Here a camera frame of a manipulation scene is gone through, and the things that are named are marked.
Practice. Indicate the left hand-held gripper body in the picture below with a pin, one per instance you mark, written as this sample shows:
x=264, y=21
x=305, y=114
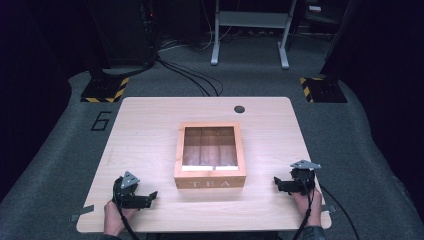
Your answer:
x=128, y=196

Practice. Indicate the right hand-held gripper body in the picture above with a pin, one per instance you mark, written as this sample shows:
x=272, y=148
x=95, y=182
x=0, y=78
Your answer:
x=301, y=181

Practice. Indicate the wooden tea box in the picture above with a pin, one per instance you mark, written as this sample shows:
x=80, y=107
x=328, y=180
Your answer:
x=210, y=156

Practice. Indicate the person's right hand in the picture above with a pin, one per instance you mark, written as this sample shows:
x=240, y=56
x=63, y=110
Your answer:
x=312, y=205

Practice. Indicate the grey tape strip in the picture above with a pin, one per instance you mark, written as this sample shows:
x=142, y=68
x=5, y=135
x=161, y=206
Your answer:
x=82, y=212
x=328, y=209

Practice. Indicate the black equipment cabinet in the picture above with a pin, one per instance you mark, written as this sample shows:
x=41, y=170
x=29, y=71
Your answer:
x=123, y=31

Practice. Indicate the white metal stand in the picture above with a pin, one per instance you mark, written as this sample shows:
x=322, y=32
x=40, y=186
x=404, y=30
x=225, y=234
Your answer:
x=253, y=19

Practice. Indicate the black yellow striped base plate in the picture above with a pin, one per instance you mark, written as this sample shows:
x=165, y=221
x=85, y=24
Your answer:
x=325, y=90
x=105, y=90

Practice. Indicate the black upright post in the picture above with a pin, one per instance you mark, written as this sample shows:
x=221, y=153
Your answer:
x=340, y=43

